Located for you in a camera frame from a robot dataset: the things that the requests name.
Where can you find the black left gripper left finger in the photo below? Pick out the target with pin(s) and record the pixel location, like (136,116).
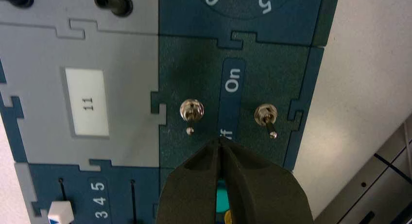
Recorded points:
(190,190)

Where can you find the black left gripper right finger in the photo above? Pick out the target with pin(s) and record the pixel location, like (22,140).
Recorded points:
(264,193)

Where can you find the teal round push button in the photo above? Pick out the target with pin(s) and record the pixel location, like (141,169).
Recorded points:
(221,196)

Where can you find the yellow round push button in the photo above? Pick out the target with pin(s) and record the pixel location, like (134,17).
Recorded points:
(228,217)

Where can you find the grey and blue control box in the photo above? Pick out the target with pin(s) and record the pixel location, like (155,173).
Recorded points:
(273,71)

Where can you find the white slider knob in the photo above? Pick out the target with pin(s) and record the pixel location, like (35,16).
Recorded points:
(60,213)

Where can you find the silver metal toggle switch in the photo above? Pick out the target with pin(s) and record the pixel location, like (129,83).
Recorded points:
(191,111)
(265,116)

